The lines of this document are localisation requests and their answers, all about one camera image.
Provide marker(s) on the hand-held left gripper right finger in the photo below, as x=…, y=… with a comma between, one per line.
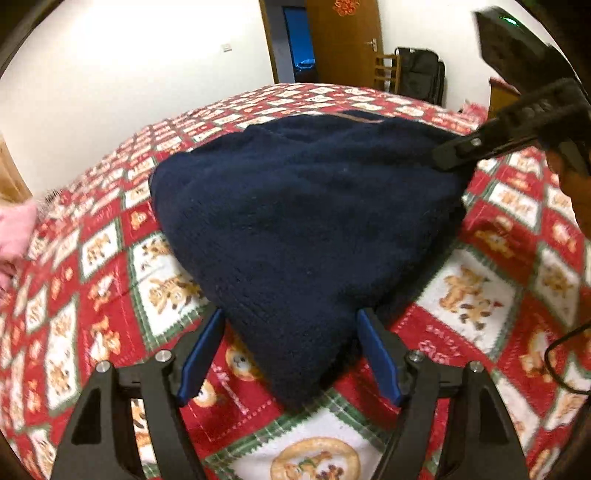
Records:
x=379, y=357

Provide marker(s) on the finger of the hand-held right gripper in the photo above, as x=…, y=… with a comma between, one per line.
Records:
x=480, y=145

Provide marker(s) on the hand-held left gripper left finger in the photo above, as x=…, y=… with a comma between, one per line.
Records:
x=202, y=357

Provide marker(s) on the navy knitted striped sweater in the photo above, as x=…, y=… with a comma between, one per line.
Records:
x=300, y=221

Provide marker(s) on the person's right hand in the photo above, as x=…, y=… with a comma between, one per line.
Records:
x=575, y=189

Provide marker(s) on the wooden cabinet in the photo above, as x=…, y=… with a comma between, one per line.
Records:
x=501, y=99

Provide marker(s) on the black bag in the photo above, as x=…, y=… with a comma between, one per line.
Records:
x=420, y=74

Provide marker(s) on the wooden chair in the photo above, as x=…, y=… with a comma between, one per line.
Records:
x=385, y=71

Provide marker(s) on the red bear printed blanket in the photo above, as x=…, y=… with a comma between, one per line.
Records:
x=92, y=258

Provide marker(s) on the brown wooden door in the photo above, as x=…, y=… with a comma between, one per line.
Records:
x=344, y=41

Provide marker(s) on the red door decoration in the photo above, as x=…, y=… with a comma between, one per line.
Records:
x=342, y=6

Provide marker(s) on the pink folded blanket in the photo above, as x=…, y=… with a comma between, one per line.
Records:
x=14, y=230

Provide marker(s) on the wooden headboard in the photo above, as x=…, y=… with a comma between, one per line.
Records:
x=11, y=177

